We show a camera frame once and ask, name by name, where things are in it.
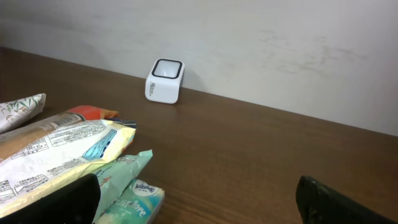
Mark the white bamboo print tube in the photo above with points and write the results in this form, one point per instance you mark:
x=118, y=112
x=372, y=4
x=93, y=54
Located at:
x=15, y=113

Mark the white yellow wipes bag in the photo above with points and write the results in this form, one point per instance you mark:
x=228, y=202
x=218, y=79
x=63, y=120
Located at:
x=69, y=153

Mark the teal wet wipes pack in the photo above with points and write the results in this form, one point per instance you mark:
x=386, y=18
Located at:
x=115, y=176

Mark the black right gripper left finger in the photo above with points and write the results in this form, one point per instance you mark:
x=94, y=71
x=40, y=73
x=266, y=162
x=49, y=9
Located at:
x=76, y=202

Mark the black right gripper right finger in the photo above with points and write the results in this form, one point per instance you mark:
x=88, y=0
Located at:
x=320, y=204

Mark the orange spaghetti package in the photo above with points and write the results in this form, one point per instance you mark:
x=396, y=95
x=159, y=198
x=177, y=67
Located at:
x=15, y=140

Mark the teal Kleenex tissue pack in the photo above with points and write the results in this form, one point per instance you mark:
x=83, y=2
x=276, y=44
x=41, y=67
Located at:
x=138, y=204

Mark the white barcode scanner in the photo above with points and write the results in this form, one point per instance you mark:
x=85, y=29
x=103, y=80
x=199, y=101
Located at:
x=164, y=81

